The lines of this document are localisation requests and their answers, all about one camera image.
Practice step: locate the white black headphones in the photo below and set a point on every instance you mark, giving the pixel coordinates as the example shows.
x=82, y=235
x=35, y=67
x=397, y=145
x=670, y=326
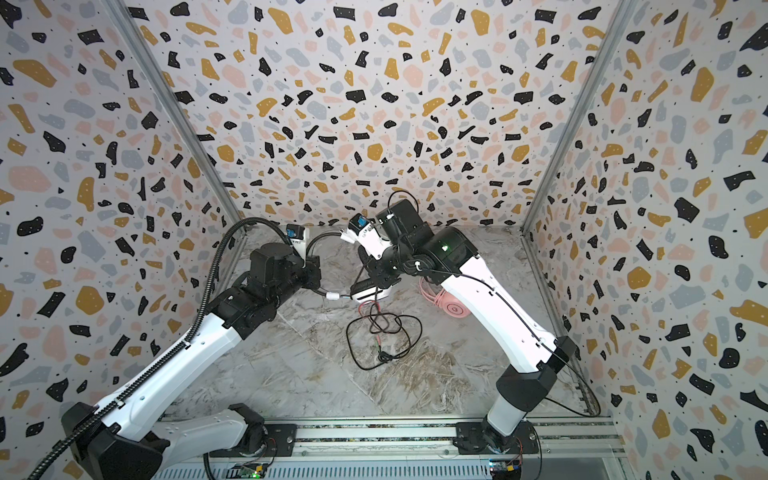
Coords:
x=362, y=298

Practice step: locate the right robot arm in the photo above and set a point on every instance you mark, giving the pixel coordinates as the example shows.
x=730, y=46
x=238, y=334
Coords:
x=399, y=242

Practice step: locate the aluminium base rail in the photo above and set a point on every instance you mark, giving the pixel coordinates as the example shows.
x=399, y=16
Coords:
x=419, y=448

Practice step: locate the right aluminium corner post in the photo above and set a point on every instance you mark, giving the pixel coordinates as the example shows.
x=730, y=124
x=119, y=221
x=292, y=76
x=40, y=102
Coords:
x=616, y=26

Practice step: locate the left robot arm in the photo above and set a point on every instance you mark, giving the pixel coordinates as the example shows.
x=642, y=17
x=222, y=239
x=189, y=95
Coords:
x=122, y=435

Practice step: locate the pink headphones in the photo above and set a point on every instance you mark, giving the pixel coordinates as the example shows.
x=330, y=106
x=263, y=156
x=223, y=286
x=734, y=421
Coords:
x=442, y=299

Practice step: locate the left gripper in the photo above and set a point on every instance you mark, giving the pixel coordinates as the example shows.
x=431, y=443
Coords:
x=313, y=267

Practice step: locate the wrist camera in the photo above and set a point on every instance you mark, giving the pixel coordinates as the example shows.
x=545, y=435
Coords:
x=297, y=234
x=362, y=231

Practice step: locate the aluminium corner post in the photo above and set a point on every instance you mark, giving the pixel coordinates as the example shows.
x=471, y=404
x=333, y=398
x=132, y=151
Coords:
x=616, y=26
x=122, y=20

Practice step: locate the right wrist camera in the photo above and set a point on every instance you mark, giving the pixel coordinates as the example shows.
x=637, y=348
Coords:
x=362, y=231

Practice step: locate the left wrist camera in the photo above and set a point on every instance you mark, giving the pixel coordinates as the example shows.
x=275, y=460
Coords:
x=297, y=234

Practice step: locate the left aluminium corner post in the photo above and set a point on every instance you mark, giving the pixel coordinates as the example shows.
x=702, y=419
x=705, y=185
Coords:
x=122, y=20

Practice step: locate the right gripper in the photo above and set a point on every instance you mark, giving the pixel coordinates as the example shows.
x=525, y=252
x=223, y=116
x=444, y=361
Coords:
x=372, y=268

